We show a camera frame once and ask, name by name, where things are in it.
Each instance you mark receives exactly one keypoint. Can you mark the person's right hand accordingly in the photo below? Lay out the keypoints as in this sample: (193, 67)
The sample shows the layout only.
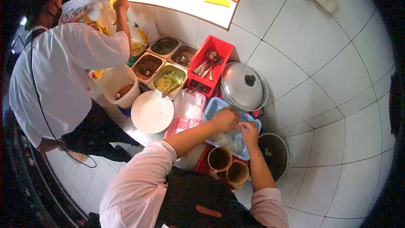
(251, 134)

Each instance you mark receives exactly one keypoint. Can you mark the person's left hand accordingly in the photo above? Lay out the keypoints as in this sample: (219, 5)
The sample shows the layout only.
(225, 119)

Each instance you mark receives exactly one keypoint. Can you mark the person's right fingers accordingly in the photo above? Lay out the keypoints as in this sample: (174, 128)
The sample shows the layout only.
(243, 126)

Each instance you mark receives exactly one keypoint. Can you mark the person's left fingers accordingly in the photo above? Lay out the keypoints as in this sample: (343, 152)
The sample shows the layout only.
(235, 118)

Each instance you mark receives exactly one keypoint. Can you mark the clear plastic bag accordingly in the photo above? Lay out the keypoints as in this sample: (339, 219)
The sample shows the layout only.
(229, 141)

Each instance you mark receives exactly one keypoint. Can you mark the blue plastic tray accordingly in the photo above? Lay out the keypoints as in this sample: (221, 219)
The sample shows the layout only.
(212, 107)

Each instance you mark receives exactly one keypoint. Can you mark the metal pot lid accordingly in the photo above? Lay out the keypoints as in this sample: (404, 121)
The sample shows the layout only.
(239, 88)

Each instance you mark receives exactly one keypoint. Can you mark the brown cup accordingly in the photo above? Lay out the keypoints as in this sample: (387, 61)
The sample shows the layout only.
(237, 172)
(220, 159)

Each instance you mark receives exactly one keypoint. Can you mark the metal pot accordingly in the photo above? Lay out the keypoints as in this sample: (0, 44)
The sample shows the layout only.
(265, 91)

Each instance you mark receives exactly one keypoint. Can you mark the dark cooking pot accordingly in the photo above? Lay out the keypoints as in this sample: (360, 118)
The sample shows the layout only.
(273, 156)

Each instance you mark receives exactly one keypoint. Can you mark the pack of clear plastic bags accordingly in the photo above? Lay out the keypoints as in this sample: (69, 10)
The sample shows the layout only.
(188, 107)

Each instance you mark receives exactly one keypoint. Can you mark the bunch of metal spoons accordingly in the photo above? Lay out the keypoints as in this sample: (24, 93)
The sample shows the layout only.
(207, 66)

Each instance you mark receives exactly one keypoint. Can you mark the metal pan of cucumber slices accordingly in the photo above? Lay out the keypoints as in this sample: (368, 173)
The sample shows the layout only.
(169, 80)

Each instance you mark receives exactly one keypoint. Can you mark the red cutlery crate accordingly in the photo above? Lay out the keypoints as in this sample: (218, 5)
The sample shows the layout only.
(210, 46)

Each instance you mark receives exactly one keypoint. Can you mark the metal pan with spoon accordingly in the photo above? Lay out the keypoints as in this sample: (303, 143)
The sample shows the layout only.
(183, 57)

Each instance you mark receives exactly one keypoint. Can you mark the white round plate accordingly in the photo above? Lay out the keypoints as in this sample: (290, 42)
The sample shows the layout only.
(152, 112)

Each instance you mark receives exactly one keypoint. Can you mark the person's body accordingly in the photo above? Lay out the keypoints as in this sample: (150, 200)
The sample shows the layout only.
(189, 202)

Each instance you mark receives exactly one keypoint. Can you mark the metal pan of dark greens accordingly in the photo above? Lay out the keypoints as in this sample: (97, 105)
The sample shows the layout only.
(164, 46)

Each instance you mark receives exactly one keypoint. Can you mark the metal pan of brown food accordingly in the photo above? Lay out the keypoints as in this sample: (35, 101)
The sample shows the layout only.
(147, 68)

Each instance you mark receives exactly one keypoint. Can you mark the stack of white bowls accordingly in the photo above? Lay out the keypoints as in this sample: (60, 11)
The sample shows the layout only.
(151, 33)

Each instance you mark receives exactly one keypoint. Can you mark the white plastic bucket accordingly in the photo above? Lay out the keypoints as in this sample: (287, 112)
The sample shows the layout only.
(118, 80)

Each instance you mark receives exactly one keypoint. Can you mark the white container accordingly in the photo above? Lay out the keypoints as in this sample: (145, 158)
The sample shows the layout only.
(94, 11)

